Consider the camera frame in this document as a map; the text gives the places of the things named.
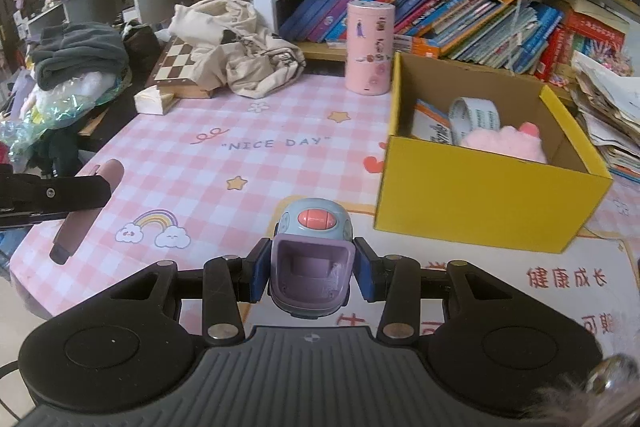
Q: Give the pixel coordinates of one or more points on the stack of papers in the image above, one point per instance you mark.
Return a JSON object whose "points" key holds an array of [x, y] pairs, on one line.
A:
{"points": [[610, 117]]}

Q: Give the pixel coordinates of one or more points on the yellow cardboard box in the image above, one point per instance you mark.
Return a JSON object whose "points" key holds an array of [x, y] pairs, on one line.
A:
{"points": [[480, 202]]}

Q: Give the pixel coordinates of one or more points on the black bag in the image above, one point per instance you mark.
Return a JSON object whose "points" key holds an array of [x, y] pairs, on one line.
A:
{"points": [[142, 47]]}

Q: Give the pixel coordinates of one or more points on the orange box on shelf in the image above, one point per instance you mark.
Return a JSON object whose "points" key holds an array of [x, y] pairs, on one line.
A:
{"points": [[420, 47]]}

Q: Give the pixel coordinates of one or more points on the wooden chessboard box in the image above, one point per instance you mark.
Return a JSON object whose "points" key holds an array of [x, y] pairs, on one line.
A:
{"points": [[175, 62]]}

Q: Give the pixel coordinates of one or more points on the white printed tape roll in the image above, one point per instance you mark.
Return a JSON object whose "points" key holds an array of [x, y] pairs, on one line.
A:
{"points": [[477, 117]]}

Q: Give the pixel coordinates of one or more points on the pink plush heart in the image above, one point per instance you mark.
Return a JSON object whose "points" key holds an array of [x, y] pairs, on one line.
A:
{"points": [[505, 144]]}

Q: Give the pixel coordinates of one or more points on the pink checked tablecloth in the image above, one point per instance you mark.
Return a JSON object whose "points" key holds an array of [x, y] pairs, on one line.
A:
{"points": [[225, 117]]}

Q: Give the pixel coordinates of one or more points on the iridescent plastic bag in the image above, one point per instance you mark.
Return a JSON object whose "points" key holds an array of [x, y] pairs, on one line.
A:
{"points": [[60, 107]]}

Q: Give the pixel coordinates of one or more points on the orange white carton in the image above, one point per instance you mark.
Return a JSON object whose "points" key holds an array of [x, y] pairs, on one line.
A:
{"points": [[432, 122]]}

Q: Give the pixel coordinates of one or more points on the grey cloth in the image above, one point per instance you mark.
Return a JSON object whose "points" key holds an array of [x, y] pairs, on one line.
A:
{"points": [[75, 52]]}

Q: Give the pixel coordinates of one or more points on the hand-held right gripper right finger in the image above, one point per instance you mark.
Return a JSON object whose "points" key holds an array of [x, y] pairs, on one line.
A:
{"points": [[367, 272]]}

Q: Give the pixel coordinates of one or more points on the beige cloth bag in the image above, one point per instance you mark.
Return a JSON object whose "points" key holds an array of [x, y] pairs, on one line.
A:
{"points": [[240, 47]]}

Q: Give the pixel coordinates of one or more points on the brown oblong case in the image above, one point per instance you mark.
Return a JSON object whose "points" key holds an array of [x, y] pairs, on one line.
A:
{"points": [[75, 232]]}

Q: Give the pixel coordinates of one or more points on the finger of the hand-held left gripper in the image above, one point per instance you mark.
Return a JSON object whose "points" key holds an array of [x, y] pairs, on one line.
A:
{"points": [[65, 194]]}

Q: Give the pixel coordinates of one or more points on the grey furry cuff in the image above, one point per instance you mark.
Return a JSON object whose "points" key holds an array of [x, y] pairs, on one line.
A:
{"points": [[575, 397]]}

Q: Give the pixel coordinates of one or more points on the blue purple toy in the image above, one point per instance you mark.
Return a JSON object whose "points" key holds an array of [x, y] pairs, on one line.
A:
{"points": [[310, 267]]}

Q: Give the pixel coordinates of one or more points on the row of colourful books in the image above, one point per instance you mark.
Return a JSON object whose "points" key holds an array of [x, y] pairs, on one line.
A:
{"points": [[450, 17]]}

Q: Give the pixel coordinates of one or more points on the pink cylinder tumbler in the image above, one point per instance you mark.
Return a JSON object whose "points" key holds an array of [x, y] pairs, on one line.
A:
{"points": [[369, 47]]}

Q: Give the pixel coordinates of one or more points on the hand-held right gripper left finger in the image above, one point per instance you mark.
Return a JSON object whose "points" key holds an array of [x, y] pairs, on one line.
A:
{"points": [[261, 272]]}

